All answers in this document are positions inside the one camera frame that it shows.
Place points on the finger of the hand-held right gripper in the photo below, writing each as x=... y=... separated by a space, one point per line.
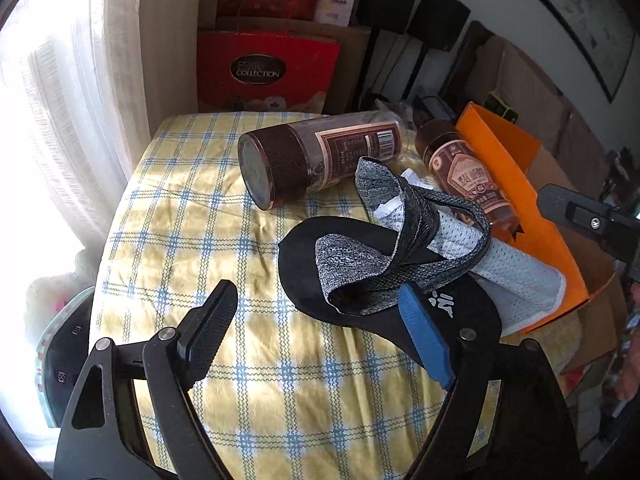
x=575 y=210

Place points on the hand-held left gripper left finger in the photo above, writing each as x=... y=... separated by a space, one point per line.
x=207 y=340

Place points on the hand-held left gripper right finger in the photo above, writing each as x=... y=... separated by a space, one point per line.
x=425 y=335

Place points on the orange cardboard box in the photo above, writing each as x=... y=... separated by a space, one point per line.
x=545 y=240

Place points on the white mesh cloth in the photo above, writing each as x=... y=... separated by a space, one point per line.
x=520 y=280

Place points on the grey knit headband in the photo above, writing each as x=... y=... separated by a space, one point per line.
x=345 y=265

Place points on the brown labelled bottle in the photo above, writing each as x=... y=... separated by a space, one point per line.
x=465 y=175

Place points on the black cloth with white print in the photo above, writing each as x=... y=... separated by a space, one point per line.
x=310 y=280

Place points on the clear jar ribbed brown lid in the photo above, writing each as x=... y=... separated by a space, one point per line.
x=320 y=157

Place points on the beige sofa cushion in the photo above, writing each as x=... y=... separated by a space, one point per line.
x=530 y=85
x=582 y=145

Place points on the yellow checked tablecloth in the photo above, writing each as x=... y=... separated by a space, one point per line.
x=210 y=240

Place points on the green and black device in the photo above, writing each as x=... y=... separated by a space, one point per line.
x=501 y=106

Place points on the dark round tin patterned rim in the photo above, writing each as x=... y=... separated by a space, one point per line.
x=70 y=360

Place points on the white cloth bundle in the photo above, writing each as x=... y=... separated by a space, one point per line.
x=60 y=290

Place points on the brown wooden sofa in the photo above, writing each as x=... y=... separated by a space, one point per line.
x=465 y=65

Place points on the framed ink painting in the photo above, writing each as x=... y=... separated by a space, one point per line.
x=575 y=10

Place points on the brown cardboard box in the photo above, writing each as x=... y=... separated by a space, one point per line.
x=352 y=65

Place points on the red chocolate gift box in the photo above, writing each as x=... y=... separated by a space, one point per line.
x=260 y=67

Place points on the white sheer curtain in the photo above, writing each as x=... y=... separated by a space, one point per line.
x=75 y=85

